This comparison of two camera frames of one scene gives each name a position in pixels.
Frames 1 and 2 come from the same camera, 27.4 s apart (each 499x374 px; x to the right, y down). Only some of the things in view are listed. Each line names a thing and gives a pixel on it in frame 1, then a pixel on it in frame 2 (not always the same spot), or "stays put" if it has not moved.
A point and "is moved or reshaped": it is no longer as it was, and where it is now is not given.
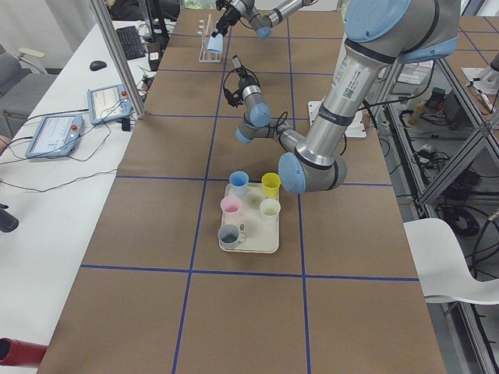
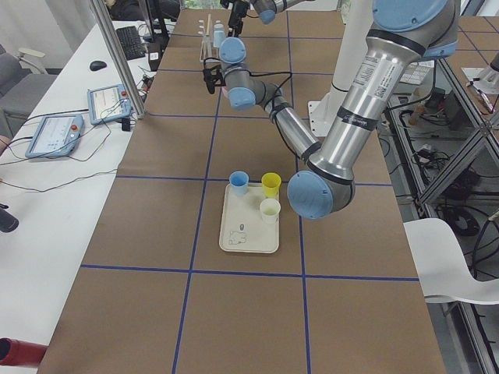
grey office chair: (24, 84) stays put
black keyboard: (131, 42) stays put
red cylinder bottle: (15, 352) stays put
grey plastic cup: (228, 236) is moved or reshaped
